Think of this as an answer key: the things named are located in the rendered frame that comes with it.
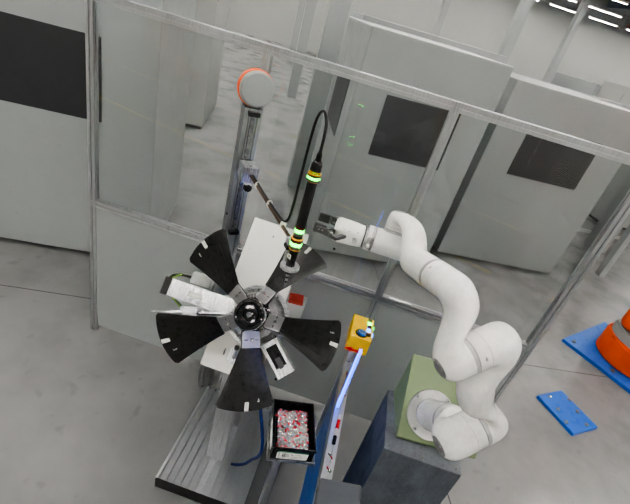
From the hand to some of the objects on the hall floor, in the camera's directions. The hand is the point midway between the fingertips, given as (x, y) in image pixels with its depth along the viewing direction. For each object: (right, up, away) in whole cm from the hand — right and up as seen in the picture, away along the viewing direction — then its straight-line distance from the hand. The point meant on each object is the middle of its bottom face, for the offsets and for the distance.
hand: (320, 222), depth 140 cm
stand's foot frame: (-55, -122, +100) cm, 168 cm away
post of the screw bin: (-32, -146, +72) cm, 166 cm away
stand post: (-57, -126, +92) cm, 167 cm away
